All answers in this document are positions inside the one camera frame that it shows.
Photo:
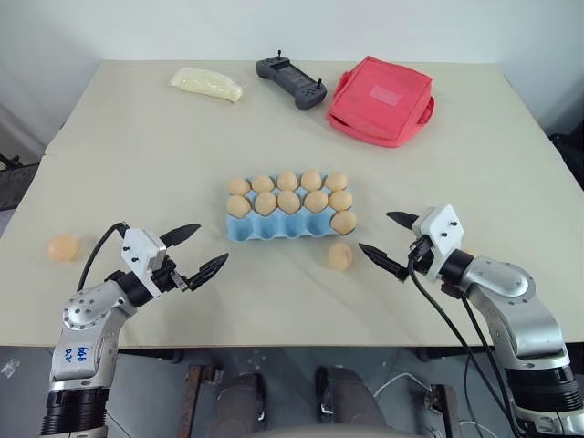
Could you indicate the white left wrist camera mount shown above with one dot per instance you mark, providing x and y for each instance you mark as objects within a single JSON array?
[{"x": 142, "y": 248}]

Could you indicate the crumpled clear plastic scrap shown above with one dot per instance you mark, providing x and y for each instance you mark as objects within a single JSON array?
[{"x": 9, "y": 367}]

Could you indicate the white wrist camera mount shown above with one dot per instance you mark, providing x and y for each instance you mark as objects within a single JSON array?
[
  {"x": 440, "y": 232},
  {"x": 142, "y": 248}
]

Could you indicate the red fabric bag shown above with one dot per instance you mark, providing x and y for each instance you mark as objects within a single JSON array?
[{"x": 381, "y": 102}]

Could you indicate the brown egg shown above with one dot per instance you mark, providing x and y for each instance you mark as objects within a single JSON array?
[
  {"x": 340, "y": 256},
  {"x": 265, "y": 203},
  {"x": 316, "y": 201},
  {"x": 343, "y": 222},
  {"x": 263, "y": 183},
  {"x": 336, "y": 181},
  {"x": 311, "y": 180},
  {"x": 239, "y": 186},
  {"x": 63, "y": 247},
  {"x": 288, "y": 180},
  {"x": 238, "y": 206},
  {"x": 289, "y": 201},
  {"x": 341, "y": 200}
]

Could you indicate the clear bag of white grains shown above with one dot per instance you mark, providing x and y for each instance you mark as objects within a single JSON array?
[{"x": 205, "y": 84}]

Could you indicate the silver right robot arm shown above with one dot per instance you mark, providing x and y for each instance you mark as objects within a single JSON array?
[{"x": 520, "y": 315}]

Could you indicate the rusty metal bar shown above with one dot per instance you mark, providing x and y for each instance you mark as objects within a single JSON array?
[
  {"x": 443, "y": 410},
  {"x": 198, "y": 397}
]

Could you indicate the dark rounded shape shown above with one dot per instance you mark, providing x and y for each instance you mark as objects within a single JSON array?
[
  {"x": 351, "y": 401},
  {"x": 242, "y": 401}
]

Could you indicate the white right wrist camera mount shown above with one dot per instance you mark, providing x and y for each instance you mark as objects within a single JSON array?
[{"x": 440, "y": 232}]

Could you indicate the dark grey handheld controller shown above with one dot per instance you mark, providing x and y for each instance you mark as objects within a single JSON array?
[{"x": 292, "y": 80}]

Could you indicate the black rack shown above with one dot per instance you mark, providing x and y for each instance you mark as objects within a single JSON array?
[{"x": 11, "y": 182}]

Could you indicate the blue egg tray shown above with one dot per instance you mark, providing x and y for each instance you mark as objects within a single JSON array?
[{"x": 274, "y": 228}]

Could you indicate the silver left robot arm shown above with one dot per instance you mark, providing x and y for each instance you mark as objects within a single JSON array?
[{"x": 86, "y": 315}]

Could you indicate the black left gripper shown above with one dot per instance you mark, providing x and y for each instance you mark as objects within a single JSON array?
[{"x": 169, "y": 275}]

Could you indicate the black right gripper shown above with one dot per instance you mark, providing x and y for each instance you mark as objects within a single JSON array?
[{"x": 422, "y": 257}]

